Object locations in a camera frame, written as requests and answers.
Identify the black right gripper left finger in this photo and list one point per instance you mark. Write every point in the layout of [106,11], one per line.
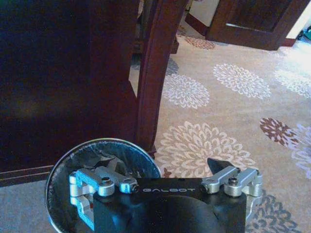
[102,178]

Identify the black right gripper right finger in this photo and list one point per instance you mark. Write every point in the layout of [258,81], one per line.
[226,178]

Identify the round metal trash bin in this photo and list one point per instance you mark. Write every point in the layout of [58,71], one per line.
[56,180]

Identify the dark wooden cabinet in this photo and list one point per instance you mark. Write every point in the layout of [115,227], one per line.
[65,80]

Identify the dark wooden table leg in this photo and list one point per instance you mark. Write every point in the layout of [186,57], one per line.
[155,72]

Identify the dark wooden door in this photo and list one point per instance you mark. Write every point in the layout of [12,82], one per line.
[252,20]

